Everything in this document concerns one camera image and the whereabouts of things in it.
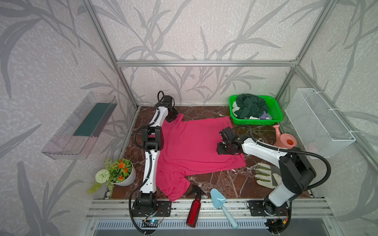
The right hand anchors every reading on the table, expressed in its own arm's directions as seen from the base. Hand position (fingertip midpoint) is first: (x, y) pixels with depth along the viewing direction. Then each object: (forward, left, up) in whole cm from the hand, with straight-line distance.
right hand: (219, 145), depth 91 cm
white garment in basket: (+35, -16, -3) cm, 39 cm away
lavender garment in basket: (+25, -36, -1) cm, 44 cm away
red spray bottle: (-36, +15, 0) cm, 39 cm away
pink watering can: (+1, -39, +5) cm, 40 cm away
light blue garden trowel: (-29, +2, -6) cm, 30 cm away
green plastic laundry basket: (+31, -45, -1) cm, 54 cm away
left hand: (+31, +28, -2) cm, 42 cm away
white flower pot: (-22, +49, +4) cm, 54 cm away
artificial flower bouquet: (-20, +52, +12) cm, 57 cm away
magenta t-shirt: (+1, +18, -6) cm, 19 cm away
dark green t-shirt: (+29, -25, +6) cm, 39 cm away
